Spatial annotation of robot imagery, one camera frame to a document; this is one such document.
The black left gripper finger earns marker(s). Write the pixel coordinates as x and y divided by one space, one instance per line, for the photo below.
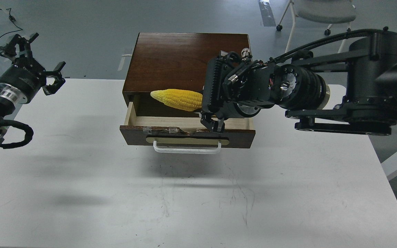
50 89
18 50

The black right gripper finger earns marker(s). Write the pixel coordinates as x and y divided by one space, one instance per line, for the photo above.
213 81
216 126

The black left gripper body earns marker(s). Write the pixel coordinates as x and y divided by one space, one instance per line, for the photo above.
21 82

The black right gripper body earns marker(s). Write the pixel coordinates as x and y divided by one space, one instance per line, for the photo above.
257 85

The yellow corn cob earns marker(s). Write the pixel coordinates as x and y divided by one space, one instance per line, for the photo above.
179 99

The wooden drawer with white handle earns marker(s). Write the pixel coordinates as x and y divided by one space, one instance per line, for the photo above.
183 134

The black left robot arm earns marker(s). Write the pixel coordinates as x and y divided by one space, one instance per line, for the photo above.
15 134

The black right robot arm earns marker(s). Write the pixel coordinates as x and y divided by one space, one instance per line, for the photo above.
345 83

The dark wooden cabinet box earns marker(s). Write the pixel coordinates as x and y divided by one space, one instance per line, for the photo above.
173 61

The grey floor tape strip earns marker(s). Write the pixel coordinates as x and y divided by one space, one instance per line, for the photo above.
266 13

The grey white office chair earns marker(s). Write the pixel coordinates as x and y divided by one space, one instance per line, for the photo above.
321 11

